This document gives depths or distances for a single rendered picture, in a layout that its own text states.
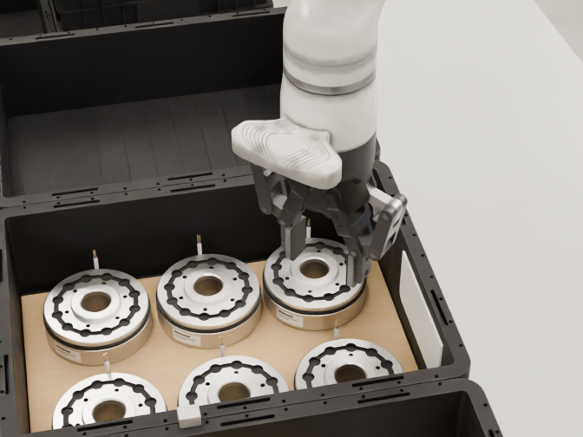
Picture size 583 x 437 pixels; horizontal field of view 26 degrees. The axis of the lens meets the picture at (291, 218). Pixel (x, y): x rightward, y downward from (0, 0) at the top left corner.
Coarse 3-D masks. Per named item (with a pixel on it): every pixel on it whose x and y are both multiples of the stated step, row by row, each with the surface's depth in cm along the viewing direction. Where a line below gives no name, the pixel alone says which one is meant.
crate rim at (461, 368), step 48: (144, 192) 125; (192, 192) 125; (384, 192) 125; (0, 240) 120; (0, 288) 115; (432, 288) 115; (0, 336) 110; (0, 384) 106; (336, 384) 106; (384, 384) 106; (0, 432) 102; (48, 432) 102; (96, 432) 102
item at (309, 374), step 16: (320, 352) 118; (336, 352) 118; (352, 352) 118; (368, 352) 119; (384, 352) 118; (304, 368) 117; (320, 368) 117; (384, 368) 117; (400, 368) 117; (304, 384) 115; (320, 384) 115
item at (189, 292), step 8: (200, 272) 125; (208, 272) 125; (216, 272) 125; (224, 272) 125; (192, 280) 125; (200, 280) 125; (216, 280) 125; (224, 280) 125; (184, 288) 124; (192, 288) 124; (224, 288) 124; (232, 288) 124; (192, 296) 123; (200, 296) 123; (216, 296) 123; (224, 296) 123; (200, 304) 123; (208, 304) 123; (216, 304) 123
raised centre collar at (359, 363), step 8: (336, 360) 117; (344, 360) 117; (352, 360) 117; (360, 360) 117; (328, 368) 116; (336, 368) 116; (344, 368) 117; (360, 368) 116; (368, 368) 116; (328, 376) 115; (368, 376) 115; (376, 376) 115; (328, 384) 114
